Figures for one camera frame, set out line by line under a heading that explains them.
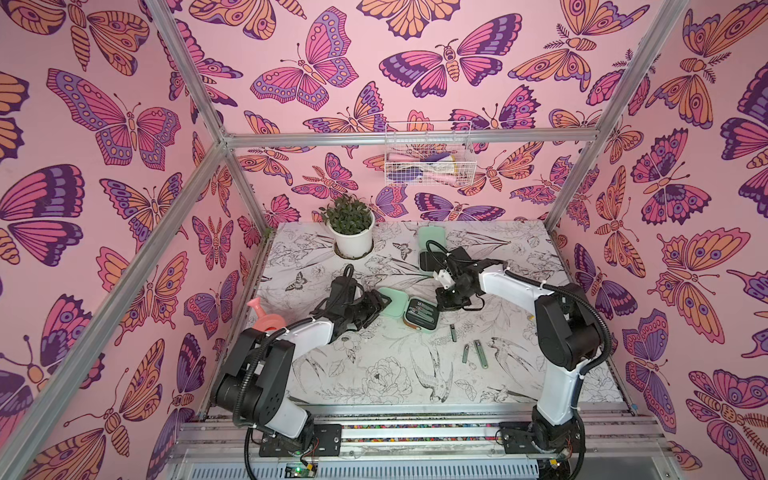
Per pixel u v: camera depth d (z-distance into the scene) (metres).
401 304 0.92
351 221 1.00
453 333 0.92
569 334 0.50
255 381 0.44
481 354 0.87
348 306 0.76
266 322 0.81
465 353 0.88
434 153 0.95
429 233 1.18
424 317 0.91
